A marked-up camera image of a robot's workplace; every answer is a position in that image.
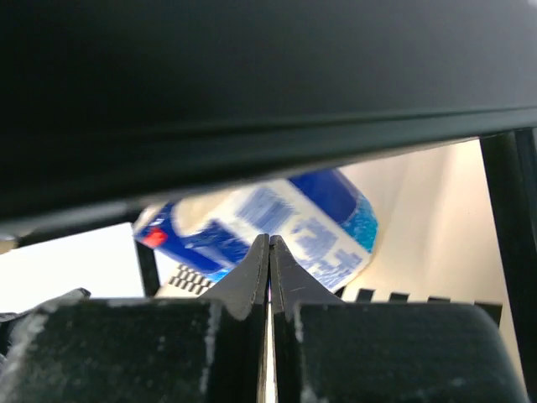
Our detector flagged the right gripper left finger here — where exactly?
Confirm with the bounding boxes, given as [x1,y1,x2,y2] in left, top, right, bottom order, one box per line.
[1,235,269,402]

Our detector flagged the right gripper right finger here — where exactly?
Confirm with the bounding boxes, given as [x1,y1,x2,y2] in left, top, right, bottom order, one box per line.
[268,236,528,402]

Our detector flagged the blue Tempo paper roll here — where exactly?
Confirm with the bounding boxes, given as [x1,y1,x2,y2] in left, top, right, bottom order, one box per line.
[133,170,378,291]

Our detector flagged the beige three-tier shelf rack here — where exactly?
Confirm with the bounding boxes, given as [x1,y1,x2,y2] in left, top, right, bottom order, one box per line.
[1,1,536,402]

